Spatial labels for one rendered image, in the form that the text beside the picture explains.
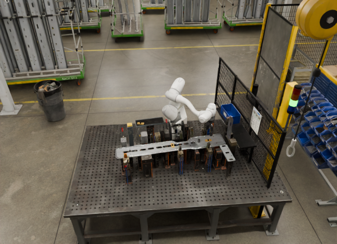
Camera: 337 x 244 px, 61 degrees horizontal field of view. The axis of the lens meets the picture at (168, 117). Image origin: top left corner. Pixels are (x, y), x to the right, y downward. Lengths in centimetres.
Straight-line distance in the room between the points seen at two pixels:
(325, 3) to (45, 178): 448
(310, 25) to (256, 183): 281
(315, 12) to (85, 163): 334
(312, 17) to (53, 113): 534
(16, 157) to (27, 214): 130
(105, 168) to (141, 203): 74
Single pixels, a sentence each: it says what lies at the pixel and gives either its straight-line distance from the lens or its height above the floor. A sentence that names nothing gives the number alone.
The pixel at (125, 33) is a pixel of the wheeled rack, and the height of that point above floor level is 28.
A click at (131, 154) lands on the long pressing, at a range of 347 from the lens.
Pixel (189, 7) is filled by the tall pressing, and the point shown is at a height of 76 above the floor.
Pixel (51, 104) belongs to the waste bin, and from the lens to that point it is 583.
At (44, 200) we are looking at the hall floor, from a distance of 462.
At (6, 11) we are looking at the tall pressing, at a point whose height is 167.
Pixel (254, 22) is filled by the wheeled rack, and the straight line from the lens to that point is 1073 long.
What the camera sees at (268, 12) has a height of 188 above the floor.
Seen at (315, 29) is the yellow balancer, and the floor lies 304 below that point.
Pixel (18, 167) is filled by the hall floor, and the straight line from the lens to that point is 529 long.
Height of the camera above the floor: 336
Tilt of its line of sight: 36 degrees down
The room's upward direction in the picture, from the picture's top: straight up
